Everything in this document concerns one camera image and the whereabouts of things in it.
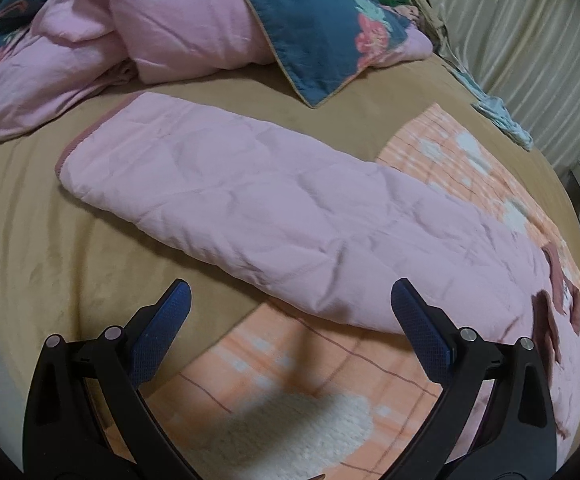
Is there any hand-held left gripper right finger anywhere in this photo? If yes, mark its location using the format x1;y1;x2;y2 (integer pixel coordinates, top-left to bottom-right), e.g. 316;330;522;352
385;278;558;480

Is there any cream striped curtain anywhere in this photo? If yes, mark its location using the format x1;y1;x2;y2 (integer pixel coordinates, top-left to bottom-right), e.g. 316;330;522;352
429;0;580;173

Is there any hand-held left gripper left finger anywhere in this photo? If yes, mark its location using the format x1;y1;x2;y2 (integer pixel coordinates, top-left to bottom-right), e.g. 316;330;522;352
22;279;201;480

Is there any blue floral quilt pink lining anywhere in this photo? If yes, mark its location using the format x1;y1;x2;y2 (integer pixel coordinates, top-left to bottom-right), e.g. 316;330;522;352
0;0;435;143

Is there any light blue striped cloth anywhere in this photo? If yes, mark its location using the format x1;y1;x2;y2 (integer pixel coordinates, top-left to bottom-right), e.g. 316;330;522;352
450;52;534;150

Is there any bed with tan sheet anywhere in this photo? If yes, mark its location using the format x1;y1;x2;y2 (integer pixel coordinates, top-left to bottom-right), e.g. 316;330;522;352
0;52;580;480

